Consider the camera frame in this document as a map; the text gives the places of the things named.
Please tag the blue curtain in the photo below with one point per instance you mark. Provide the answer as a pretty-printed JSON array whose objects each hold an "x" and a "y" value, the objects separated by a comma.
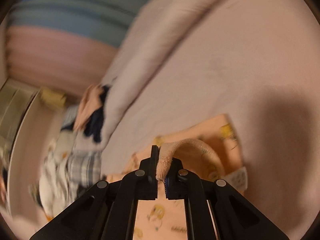
[{"x": 75, "y": 10}]

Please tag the folded navy garment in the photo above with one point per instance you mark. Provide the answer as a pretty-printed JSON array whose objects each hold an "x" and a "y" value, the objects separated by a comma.
[{"x": 98, "y": 122}]

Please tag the folded peach garment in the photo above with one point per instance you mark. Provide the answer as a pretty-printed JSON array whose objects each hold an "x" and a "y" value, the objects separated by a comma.
[{"x": 88, "y": 107}]

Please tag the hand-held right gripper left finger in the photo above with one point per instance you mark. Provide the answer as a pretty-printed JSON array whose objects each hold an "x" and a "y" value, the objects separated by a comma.
[{"x": 150, "y": 170}]

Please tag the striped folded cloth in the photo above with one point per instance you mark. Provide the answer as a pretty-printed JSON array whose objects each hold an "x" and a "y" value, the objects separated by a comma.
[{"x": 70, "y": 117}]

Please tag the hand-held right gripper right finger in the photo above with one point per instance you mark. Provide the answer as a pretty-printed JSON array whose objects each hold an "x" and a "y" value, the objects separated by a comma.
[{"x": 170, "y": 182}]

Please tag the peach cartoon print shirt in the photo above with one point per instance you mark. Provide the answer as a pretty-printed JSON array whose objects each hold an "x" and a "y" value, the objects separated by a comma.
[{"x": 220, "y": 150}]

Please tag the yellow pleated fabric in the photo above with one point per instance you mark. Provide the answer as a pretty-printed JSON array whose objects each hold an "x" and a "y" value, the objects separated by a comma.
[{"x": 52, "y": 97}]

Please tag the white crumpled cloth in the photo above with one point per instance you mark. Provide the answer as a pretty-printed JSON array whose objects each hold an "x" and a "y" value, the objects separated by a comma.
[{"x": 55, "y": 175}]

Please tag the grey quilt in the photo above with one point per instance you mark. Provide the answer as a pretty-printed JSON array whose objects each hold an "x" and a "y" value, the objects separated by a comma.
[{"x": 155, "y": 42}]

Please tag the plaid bedding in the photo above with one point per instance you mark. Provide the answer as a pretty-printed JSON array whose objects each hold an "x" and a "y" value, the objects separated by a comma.
[{"x": 82, "y": 170}]

